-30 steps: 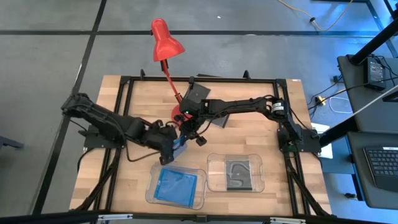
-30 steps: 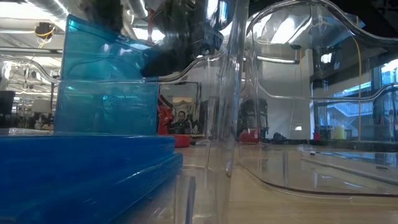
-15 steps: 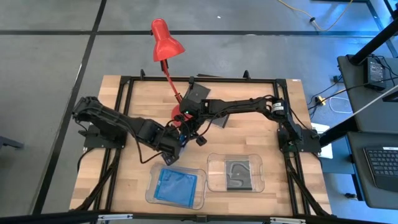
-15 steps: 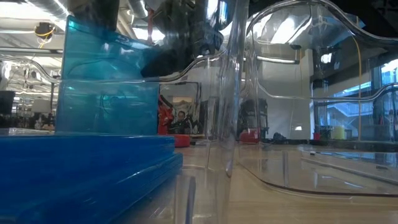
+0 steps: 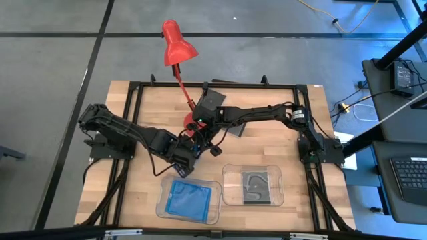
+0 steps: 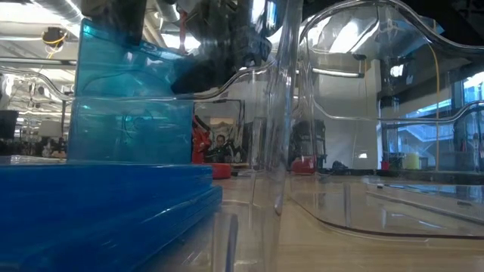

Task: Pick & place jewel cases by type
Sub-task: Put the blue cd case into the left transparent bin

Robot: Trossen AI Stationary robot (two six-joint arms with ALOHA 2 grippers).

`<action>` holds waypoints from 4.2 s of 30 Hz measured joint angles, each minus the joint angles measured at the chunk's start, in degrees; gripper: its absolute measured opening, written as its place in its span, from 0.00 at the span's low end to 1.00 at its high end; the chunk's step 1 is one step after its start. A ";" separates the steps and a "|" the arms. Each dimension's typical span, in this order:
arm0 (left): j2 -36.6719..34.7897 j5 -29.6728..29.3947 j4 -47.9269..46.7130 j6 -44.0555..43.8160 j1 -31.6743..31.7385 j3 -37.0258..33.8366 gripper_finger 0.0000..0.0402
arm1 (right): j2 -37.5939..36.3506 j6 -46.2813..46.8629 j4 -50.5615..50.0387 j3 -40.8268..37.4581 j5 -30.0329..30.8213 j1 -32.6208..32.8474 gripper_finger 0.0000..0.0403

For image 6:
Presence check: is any person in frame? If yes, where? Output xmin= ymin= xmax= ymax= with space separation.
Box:
xmin=211 ymin=134 xmax=232 ymax=164
xmin=37 ymin=136 xmax=69 ymax=159

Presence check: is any clear plastic bin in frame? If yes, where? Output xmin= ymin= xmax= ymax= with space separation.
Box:
xmin=275 ymin=0 xmax=484 ymax=272
xmin=0 ymin=0 xmax=303 ymax=272

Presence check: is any black equipment rack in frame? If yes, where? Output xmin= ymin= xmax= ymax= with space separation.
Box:
xmin=290 ymin=119 xmax=327 ymax=170

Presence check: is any black monitor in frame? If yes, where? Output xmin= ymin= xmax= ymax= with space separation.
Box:
xmin=0 ymin=110 xmax=20 ymax=140

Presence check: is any yellow-green cylinder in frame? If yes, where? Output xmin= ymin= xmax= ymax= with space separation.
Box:
xmin=403 ymin=152 xmax=421 ymax=171

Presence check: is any silver ventilation duct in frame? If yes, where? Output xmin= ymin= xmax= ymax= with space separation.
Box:
xmin=32 ymin=0 xmax=86 ymax=24

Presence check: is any black ceiling cord reel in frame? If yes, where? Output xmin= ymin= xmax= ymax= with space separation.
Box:
xmin=40 ymin=26 xmax=70 ymax=51

